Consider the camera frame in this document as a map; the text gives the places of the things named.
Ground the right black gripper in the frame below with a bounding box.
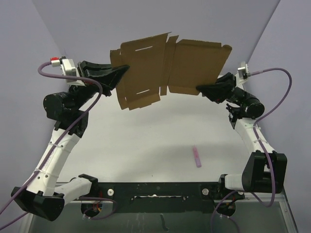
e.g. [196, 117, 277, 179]
[196, 73, 255, 107]

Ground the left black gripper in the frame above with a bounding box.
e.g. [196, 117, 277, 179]
[69, 60, 130, 111]

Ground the brown cardboard box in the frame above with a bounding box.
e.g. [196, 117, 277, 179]
[110, 33, 232, 110]

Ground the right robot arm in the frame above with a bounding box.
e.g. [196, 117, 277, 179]
[196, 73, 287, 199]

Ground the pink purple marker pen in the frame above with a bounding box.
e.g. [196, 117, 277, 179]
[192, 146, 202, 168]

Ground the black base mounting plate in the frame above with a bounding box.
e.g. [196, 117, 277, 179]
[80, 182, 245, 217]

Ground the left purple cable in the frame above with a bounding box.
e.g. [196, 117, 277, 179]
[0, 61, 103, 221]

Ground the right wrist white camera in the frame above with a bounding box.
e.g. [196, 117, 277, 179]
[236, 61, 250, 86]

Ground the wrist white camera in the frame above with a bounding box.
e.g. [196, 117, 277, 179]
[50, 56, 81, 85]
[236, 61, 250, 86]

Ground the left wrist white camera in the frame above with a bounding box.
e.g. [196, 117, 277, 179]
[50, 56, 81, 85]

